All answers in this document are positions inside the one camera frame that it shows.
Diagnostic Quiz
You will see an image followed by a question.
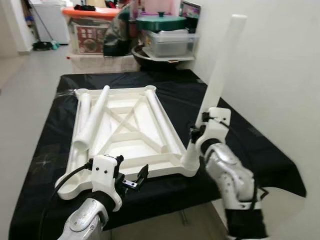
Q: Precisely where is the clear storage box orange lid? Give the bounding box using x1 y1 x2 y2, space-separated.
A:
62 6 123 55

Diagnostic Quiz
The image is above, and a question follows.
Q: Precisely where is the black tablecloth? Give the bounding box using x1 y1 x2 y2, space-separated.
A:
7 69 307 240

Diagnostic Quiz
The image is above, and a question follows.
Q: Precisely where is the black wok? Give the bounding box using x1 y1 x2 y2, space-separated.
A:
131 44 196 71

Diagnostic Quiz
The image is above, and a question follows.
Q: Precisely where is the white appliance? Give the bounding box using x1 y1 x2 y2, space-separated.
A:
30 0 71 45

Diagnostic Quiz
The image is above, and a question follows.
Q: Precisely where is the clear tape cross patch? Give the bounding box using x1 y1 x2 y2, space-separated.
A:
31 149 60 173

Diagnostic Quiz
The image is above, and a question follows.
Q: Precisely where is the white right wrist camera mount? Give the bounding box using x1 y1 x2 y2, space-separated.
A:
192 107 232 153

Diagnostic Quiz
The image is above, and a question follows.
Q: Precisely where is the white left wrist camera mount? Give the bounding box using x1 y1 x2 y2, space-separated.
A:
90 154 125 211

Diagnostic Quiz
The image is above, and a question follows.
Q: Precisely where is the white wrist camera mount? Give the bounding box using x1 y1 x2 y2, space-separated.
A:
192 107 232 153
90 154 125 211

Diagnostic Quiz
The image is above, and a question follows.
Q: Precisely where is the green round pot lid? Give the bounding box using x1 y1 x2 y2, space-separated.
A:
136 11 188 32

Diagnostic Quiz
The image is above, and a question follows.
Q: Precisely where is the clear plastic container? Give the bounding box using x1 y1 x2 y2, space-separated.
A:
144 30 201 58

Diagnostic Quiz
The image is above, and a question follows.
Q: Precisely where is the white plastic children table top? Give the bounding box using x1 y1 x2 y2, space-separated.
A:
55 85 201 201

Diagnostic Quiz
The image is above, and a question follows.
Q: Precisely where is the floor mop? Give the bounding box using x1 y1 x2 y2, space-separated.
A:
27 0 61 51

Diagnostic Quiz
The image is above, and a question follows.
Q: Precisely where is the white plastic table leg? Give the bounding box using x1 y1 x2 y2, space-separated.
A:
145 89 183 156
180 14 248 171
67 92 93 173
72 85 112 151

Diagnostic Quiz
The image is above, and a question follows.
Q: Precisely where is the dark plastic bag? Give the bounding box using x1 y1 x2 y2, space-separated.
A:
103 2 138 57

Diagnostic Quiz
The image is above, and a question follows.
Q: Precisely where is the beige cloth covered bench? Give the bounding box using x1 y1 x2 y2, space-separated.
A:
67 50 141 74

